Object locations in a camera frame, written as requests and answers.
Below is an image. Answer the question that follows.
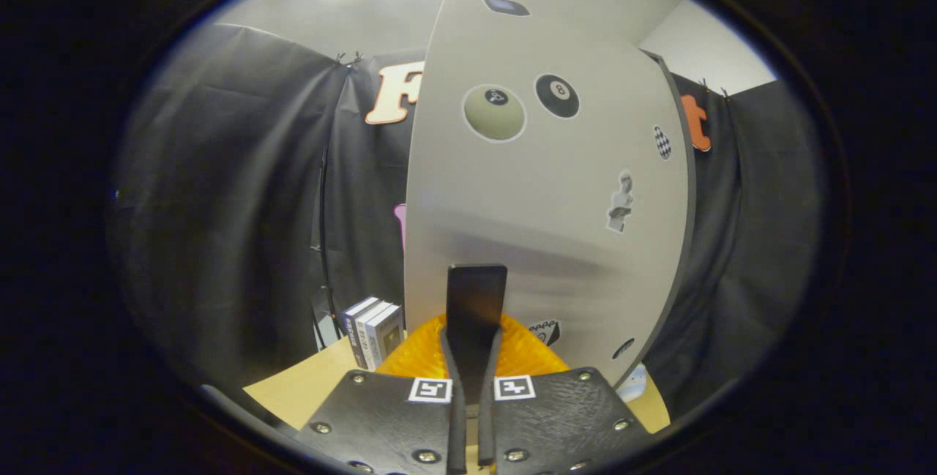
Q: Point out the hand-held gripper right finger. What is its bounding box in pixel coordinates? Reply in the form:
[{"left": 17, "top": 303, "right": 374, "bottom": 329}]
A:
[{"left": 478, "top": 313, "right": 654, "bottom": 475}]

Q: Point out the black door handle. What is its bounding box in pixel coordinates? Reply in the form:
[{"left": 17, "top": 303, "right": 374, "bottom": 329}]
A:
[{"left": 445, "top": 264, "right": 508, "bottom": 403}]

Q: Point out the black backdrop cloth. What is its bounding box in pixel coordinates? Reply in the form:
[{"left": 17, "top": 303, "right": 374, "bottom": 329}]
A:
[{"left": 110, "top": 21, "right": 824, "bottom": 417}]

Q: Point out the dark grey cabinet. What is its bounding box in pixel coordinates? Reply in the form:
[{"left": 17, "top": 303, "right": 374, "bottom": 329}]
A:
[{"left": 641, "top": 49, "right": 700, "bottom": 388}]

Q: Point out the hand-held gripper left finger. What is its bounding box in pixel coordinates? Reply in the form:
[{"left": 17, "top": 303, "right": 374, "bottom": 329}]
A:
[{"left": 293, "top": 313, "right": 469, "bottom": 475}]

